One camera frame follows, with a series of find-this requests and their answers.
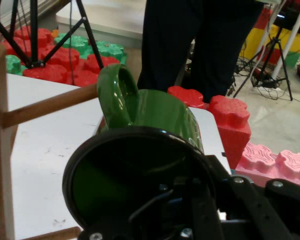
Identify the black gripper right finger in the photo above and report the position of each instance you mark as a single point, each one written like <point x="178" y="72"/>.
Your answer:
<point x="265" y="215"/>

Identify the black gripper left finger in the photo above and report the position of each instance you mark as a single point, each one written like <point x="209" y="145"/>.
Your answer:
<point x="205" y="215"/>

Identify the green enamel mug white print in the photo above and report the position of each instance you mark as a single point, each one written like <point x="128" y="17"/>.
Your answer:
<point x="160" y="110"/>

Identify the pink foam block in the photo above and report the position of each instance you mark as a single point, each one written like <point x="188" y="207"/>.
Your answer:
<point x="277" y="165"/>

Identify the small green foam block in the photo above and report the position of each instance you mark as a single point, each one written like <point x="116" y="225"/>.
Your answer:
<point x="292" y="59"/>

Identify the thin black tripod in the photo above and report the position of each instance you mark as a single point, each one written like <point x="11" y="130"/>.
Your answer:
<point x="281" y="55"/>

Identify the person legs dark trousers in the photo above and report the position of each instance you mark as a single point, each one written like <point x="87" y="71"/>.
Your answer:
<point x="215" y="50"/>

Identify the yellow foam block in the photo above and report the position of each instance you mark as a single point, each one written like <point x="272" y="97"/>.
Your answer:
<point x="257" y="42"/>

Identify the white pole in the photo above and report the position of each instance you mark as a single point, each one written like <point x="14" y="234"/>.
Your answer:
<point x="290" y="42"/>

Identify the grey low platform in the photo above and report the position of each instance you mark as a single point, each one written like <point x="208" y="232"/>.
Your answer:
<point x="110" y="22"/>

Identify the flat green foam block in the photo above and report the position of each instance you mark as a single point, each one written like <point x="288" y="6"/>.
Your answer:
<point x="13" y="63"/>

